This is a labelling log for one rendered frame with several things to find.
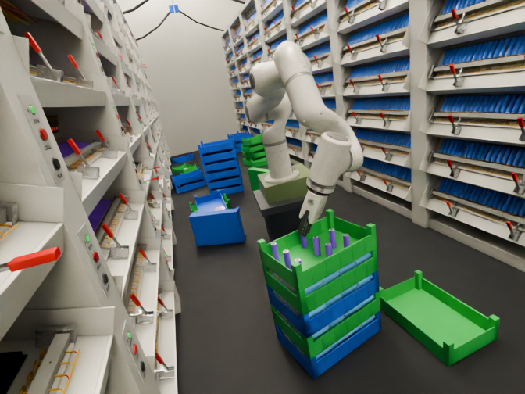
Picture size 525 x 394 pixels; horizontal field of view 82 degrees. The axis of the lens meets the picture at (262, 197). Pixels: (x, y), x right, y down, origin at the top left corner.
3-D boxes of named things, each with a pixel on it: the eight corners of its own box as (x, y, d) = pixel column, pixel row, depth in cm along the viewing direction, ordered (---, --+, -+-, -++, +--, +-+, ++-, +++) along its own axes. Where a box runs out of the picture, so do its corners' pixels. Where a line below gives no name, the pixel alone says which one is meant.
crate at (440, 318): (498, 338, 92) (500, 317, 89) (448, 367, 87) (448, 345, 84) (418, 286, 119) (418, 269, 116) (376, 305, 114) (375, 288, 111)
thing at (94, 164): (125, 163, 107) (127, 124, 104) (80, 227, 52) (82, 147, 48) (59, 157, 101) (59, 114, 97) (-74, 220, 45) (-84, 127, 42)
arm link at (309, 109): (319, 94, 101) (351, 176, 92) (279, 91, 93) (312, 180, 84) (335, 75, 94) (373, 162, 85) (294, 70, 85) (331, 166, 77)
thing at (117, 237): (143, 215, 114) (145, 179, 111) (120, 319, 58) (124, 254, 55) (82, 211, 107) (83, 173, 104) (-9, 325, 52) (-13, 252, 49)
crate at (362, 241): (331, 228, 109) (329, 208, 106) (377, 248, 92) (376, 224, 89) (261, 262, 96) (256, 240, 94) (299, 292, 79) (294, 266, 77)
